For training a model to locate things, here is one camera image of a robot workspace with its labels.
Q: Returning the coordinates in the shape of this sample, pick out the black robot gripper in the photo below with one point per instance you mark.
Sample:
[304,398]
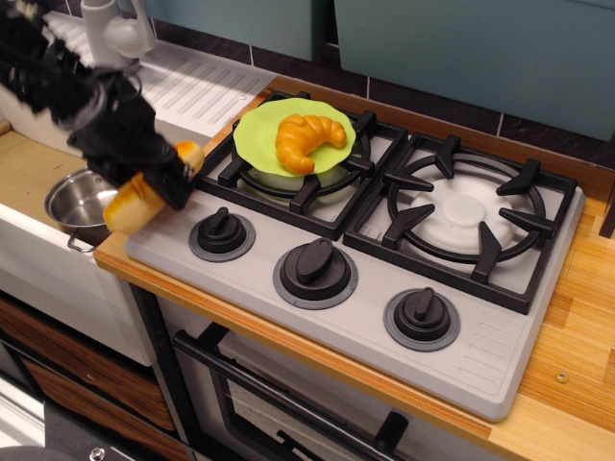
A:
[118,139]

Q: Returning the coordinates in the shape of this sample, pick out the yellow toy bread loaf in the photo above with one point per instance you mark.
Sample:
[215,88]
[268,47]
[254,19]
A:
[139,201]

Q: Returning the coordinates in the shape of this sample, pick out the orange toy croissant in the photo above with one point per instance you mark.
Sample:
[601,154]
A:
[298,136]

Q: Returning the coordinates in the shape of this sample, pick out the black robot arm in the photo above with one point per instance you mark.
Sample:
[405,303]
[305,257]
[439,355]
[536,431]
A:
[40,70]

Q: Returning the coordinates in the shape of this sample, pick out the small stainless steel pot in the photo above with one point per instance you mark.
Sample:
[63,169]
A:
[77,203]

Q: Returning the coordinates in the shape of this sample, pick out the white toy sink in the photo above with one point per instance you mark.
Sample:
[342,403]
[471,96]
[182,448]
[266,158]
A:
[195,96]

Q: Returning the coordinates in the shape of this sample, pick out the light green plastic plate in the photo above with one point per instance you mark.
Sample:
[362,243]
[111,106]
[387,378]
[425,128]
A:
[255,134]

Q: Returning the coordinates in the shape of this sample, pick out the black left stove knob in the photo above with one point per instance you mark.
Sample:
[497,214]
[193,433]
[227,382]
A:
[222,237]

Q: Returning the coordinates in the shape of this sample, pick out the black stove knob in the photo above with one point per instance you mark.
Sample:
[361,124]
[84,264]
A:
[222,237]
[422,320]
[315,276]

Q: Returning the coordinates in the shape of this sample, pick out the grey toy faucet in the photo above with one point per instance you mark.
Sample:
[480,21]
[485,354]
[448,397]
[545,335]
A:
[116,42]

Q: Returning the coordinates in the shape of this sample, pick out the black left burner grate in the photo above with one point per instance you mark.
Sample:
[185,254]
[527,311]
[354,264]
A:
[321,203]

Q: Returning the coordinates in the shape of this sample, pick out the black burner grate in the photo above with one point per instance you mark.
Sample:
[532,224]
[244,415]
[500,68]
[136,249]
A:
[321,203]
[540,203]

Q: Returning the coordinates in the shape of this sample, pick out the black middle stove knob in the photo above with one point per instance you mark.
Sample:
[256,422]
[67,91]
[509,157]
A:
[315,276]

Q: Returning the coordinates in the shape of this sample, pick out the wood grain drawer front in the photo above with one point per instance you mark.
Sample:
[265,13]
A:
[91,381]

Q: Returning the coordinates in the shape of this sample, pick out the toy oven door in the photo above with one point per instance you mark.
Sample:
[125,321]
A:
[267,406]

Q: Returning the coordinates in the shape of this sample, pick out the grey toy stove top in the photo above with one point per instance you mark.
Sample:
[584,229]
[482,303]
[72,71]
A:
[481,371]

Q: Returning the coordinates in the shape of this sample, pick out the black right stove knob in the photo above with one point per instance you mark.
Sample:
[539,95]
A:
[422,320]

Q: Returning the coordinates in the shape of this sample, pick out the white right burner cap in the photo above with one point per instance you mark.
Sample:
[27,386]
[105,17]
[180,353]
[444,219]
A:
[460,206]

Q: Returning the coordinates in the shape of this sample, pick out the black right burner grate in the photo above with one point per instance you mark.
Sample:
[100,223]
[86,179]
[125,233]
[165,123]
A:
[540,203]

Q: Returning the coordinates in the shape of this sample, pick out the black oven door handle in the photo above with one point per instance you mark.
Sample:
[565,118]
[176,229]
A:
[380,448]

